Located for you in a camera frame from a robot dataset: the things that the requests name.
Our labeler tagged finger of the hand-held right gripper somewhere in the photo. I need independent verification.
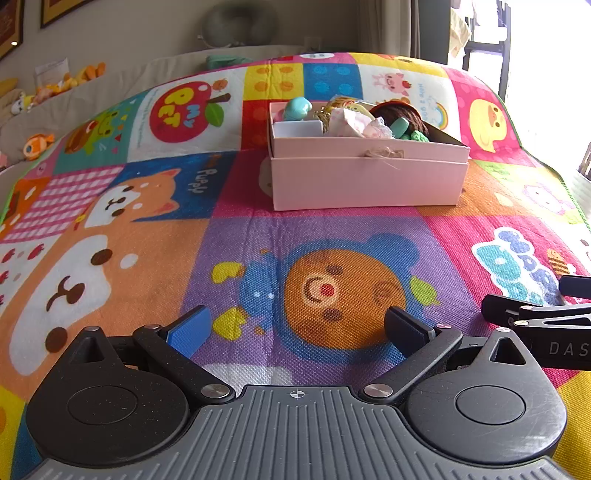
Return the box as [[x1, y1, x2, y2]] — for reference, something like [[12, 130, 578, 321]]
[[558, 275, 591, 299], [481, 294, 591, 330]]

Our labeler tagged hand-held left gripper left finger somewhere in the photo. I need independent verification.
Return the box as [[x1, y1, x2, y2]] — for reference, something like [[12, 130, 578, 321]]
[[68, 304, 236, 405]]

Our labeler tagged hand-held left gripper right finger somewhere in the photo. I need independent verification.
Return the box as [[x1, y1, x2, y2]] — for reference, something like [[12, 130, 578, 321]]
[[361, 305, 539, 407]]

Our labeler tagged pink cardboard box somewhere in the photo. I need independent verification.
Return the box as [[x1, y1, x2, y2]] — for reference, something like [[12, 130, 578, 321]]
[[268, 100, 471, 212]]

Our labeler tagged pink checked lace cloth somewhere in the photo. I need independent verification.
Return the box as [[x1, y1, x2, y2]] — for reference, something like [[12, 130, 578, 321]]
[[330, 108, 395, 139]]

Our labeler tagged crocheted doll with brown hair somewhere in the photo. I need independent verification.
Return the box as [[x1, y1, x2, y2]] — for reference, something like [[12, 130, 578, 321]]
[[369, 102, 432, 142]]

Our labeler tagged white battery charger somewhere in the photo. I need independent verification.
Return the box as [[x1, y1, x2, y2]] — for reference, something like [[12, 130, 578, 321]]
[[273, 120, 325, 138]]

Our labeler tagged bread packet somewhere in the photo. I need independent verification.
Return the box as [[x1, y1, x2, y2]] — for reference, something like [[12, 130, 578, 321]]
[[321, 95, 370, 121]]

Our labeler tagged pink and teal squishy toy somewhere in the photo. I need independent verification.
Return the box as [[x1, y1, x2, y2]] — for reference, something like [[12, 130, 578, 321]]
[[283, 97, 311, 121]]

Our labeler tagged colourful cartoon printed blanket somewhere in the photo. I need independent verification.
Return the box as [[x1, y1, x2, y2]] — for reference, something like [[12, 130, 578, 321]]
[[0, 52, 591, 480]]

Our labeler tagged orange fish plush toy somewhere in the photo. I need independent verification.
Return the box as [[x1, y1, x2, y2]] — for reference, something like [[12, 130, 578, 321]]
[[23, 134, 55, 160]]

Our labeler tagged black metal rack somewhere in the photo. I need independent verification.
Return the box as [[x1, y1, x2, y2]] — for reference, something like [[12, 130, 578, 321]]
[[462, 0, 513, 78]]

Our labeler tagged teal cloth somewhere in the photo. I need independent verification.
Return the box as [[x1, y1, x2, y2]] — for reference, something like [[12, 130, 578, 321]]
[[205, 55, 252, 70]]

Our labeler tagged orange carrot plush toy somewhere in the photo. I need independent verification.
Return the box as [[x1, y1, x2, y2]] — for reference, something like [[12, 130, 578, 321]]
[[76, 62, 107, 84]]

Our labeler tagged yellow plush toy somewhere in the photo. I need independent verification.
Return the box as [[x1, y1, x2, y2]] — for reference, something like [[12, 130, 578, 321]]
[[34, 74, 79, 100]]

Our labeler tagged pale yellow hanging cloth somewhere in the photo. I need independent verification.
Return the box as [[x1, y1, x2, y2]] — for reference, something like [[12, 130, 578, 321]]
[[450, 8, 472, 58]]

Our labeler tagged beige rabbit plush toy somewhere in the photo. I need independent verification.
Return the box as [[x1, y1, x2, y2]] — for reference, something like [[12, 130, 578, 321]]
[[0, 78, 34, 118]]

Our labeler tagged white paper card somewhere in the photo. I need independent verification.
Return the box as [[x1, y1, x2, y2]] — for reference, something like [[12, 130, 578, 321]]
[[34, 58, 70, 86]]

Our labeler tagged beige curtain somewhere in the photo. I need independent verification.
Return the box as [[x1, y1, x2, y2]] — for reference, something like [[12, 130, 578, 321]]
[[358, 0, 451, 65]]

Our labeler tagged grey neck pillow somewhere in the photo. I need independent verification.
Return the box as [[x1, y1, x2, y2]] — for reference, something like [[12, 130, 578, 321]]
[[203, 0, 280, 47]]

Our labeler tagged framed red wall picture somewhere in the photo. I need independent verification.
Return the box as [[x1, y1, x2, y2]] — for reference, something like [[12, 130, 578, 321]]
[[0, 0, 24, 61], [41, 0, 90, 28]]

